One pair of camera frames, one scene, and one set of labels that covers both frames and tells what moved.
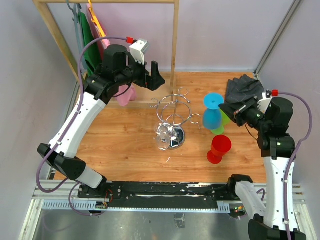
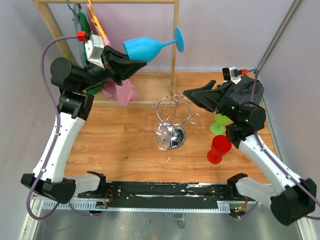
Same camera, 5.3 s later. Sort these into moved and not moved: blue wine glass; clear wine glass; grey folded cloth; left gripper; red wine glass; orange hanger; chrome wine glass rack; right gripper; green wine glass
Moved: right gripper; blue wine glass; left gripper
Not moved: clear wine glass; chrome wine glass rack; red wine glass; grey folded cloth; orange hanger; green wine glass
